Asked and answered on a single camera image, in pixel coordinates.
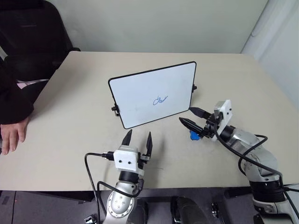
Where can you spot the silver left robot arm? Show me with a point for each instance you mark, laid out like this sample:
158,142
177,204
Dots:
120,203

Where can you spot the white wall conduit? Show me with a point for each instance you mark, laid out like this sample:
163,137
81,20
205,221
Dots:
264,16

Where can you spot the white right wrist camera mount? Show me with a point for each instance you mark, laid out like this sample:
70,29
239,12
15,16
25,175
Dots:
224,114

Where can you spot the black office chair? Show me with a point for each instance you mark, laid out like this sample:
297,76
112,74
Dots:
35,35

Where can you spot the blue block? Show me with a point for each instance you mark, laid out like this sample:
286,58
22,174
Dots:
194,136

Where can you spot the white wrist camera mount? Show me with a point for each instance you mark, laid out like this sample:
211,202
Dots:
224,114
126,161

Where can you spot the black-framed whiteboard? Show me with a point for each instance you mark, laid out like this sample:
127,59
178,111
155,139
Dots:
144,88

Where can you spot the narrow dark rounded shape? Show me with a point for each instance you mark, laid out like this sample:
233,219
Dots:
142,211

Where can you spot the wide dark rounded shape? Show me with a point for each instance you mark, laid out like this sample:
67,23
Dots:
189,210

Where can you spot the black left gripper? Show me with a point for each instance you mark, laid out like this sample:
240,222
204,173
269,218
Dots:
142,163

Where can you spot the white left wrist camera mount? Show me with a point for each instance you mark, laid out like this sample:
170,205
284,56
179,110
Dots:
126,161

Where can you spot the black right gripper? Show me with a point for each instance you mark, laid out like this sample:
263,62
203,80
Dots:
210,127

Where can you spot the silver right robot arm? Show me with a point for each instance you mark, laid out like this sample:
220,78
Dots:
250,142

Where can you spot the person's black-sleeved forearm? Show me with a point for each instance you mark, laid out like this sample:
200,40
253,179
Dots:
14,105

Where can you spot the person's bare hand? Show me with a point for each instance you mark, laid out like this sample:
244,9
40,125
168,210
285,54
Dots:
12,133

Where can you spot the small shiny metal part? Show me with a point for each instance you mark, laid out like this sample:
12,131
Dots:
89,220
215,210

